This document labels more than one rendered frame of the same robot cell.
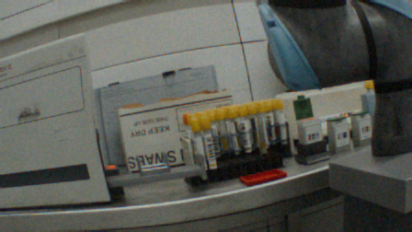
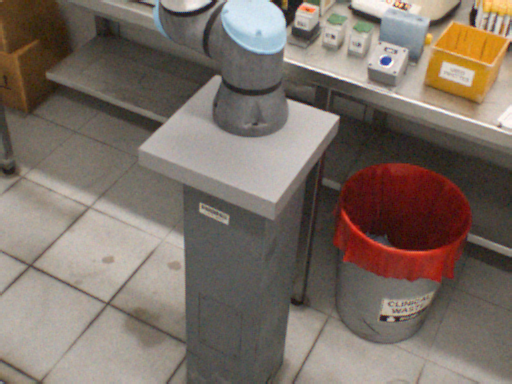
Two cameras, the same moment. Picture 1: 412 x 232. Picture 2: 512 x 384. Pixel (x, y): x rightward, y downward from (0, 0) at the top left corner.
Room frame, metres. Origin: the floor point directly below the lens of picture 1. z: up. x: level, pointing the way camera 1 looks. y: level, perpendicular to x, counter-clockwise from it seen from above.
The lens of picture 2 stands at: (-0.20, -0.95, 1.79)
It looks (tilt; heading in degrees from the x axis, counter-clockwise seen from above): 40 degrees down; 35
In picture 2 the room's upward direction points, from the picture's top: 3 degrees clockwise
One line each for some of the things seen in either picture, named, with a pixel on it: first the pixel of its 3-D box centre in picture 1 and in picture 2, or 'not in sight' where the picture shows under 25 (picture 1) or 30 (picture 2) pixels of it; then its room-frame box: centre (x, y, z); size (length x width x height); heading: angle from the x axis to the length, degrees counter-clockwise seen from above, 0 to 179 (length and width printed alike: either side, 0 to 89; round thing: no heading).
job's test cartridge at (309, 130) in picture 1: (310, 136); (306, 20); (1.10, -0.18, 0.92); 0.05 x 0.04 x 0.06; 8
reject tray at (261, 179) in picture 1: (263, 177); not in sight; (1.02, -0.08, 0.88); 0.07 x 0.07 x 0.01; 9
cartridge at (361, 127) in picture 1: (361, 128); (360, 39); (1.13, -0.32, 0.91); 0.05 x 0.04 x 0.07; 9
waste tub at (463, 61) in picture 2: not in sight; (466, 61); (1.18, -0.55, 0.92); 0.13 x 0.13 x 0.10; 6
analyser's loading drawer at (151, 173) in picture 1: (141, 171); not in sight; (1.03, 0.12, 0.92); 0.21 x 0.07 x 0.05; 99
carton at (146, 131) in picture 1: (171, 132); not in sight; (1.43, 0.08, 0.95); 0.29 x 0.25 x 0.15; 9
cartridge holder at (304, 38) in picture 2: (312, 150); (305, 30); (1.10, -0.18, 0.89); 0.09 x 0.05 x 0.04; 8
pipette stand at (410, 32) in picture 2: (381, 113); (402, 35); (1.19, -0.39, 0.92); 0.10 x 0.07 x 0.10; 101
